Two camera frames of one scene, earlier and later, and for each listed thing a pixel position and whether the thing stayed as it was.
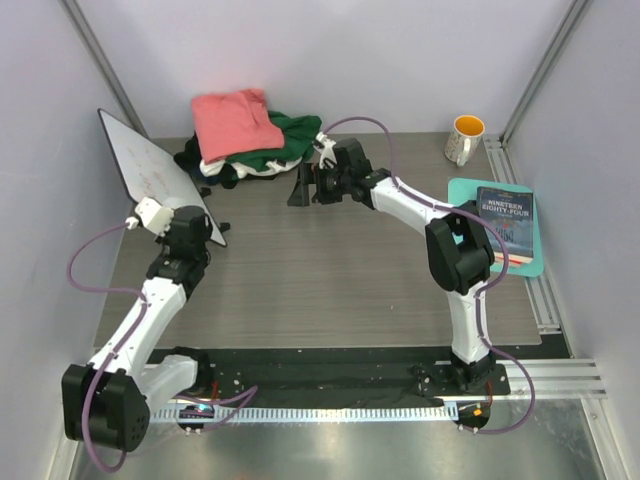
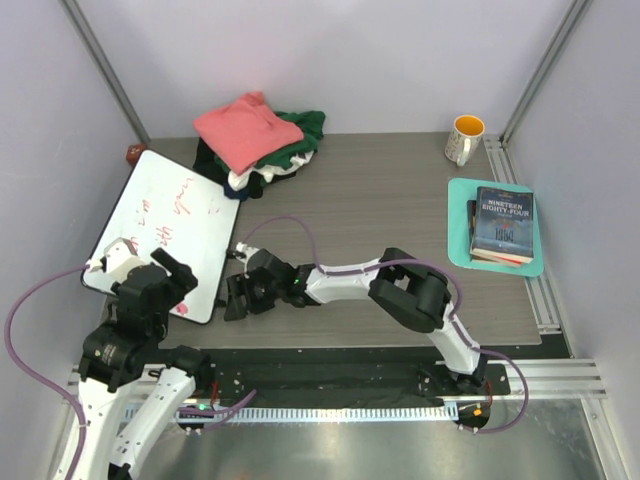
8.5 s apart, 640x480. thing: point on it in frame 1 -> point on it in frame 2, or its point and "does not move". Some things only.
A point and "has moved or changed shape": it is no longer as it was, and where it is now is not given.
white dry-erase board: x=151 y=171 has moved or changed shape
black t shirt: x=190 y=160 -> x=205 y=162
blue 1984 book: x=512 y=211 does not move
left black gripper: x=165 y=239 -> x=181 y=281
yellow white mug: x=464 y=139 does not move
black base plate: x=336 y=372 does not move
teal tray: x=462 y=190 does not move
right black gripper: x=310 y=174 -> x=236 y=309
